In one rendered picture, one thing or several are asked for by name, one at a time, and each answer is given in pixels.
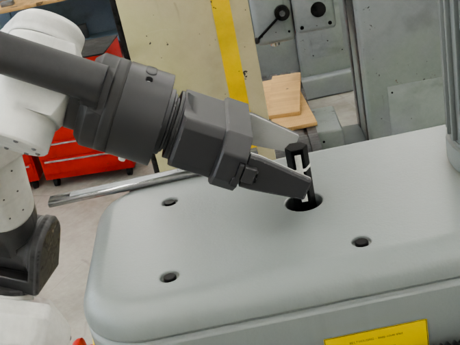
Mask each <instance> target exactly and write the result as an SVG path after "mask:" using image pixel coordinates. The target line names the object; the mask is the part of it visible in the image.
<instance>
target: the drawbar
mask: <svg viewBox="0 0 460 345"><path fill-rule="evenodd" d="M295 155H301V160H302V165H303V169H304V168H306V167H307V166H308V165H309V164H310V163H309V154H308V150H307V145H306V144H304V143H302V142H295V143H291V144H288V145H287V146H286V147H285V156H286V160H287V167H288V168H291V169H293V170H296V162H295V158H294V156H295ZM303 173H304V175H307V176H308V177H311V185H310V187H309V190H308V192H307V198H308V201H306V202H302V199H295V198H293V200H294V208H295V212H303V211H308V210H311V209H314V208H316V207H317V206H316V198H315V193H314V185H313V180H312V175H311V167H309V168H308V170H307V171H305V172H303Z"/></svg>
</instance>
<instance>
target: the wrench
mask: <svg viewBox="0 0 460 345"><path fill-rule="evenodd" d="M250 153H256V154H258V150H257V147H255V148H251V150H250ZM195 176H199V175H198V174H195V173H193V172H188V171H186V170H182V169H179V168H176V169H172V170H167V171H163V172H157V173H154V174H150V175H145V176H141V177H135V178H131V179H126V180H122V181H116V182H113V183H107V184H103V185H99V186H94V187H90V188H84V189H80V190H75V191H71V192H65V193H62V194H56V195H53V196H50V197H49V202H48V206H49V207H56V206H60V205H65V204H69V203H75V202H79V201H84V200H88V199H94V198H97V197H101V196H107V195H111V194H116V193H120V192H126V191H129V190H135V189H138V188H145V187H148V186H154V185H157V184H161V183H167V182H170V181H176V180H180V179H186V178H189V177H195Z"/></svg>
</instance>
